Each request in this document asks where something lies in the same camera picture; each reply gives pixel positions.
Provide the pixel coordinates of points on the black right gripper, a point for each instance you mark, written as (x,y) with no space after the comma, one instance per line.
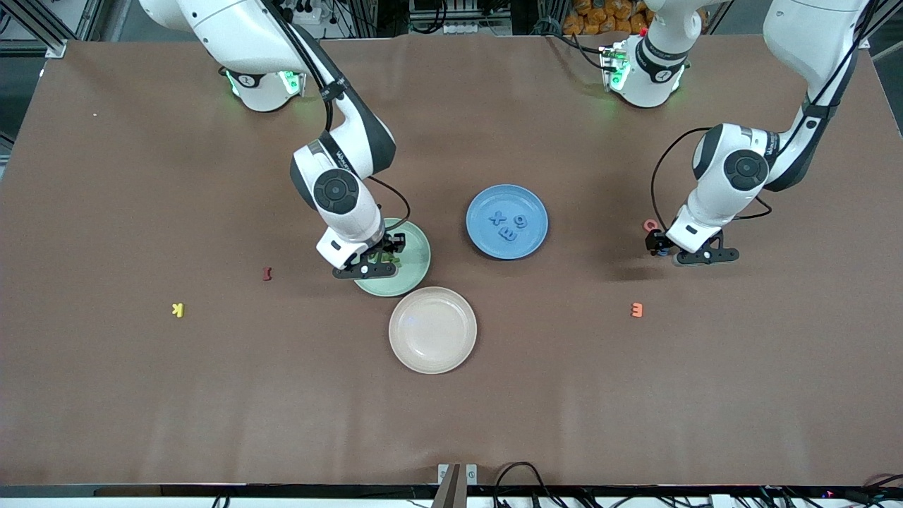
(390,245)

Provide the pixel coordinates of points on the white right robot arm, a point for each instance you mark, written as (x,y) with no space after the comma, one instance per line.
(338,190)

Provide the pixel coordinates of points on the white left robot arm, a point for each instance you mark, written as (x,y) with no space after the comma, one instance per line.
(734,169)

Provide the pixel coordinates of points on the light green plate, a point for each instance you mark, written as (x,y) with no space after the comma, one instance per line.
(416,264)

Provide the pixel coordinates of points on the pale beige plate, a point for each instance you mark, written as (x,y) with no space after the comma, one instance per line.
(432,330)

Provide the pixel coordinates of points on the blue plate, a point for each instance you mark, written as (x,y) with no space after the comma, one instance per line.
(525,243)

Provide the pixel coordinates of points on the brown table cover sheet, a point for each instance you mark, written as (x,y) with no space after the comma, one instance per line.
(451,423)

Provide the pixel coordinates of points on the long white power strip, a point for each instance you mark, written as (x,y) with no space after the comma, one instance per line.
(465,28)

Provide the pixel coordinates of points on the orange packets pile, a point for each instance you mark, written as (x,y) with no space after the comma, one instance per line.
(600,17)

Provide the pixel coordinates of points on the white power strip with plugs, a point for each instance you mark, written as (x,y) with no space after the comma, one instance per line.
(314,17)

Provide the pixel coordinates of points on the grey metal mount bracket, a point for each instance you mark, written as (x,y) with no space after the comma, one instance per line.
(457,480)

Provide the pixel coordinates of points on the aluminium frame strut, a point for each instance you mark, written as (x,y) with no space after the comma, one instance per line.
(887,14)
(56,48)

